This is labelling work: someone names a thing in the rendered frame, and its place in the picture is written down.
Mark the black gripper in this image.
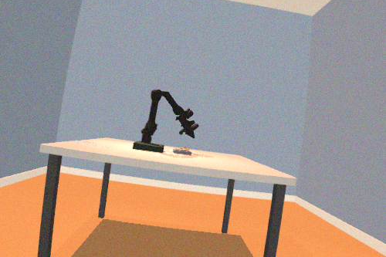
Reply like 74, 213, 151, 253
179, 121, 199, 138

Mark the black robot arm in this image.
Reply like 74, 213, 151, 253
141, 90, 193, 144

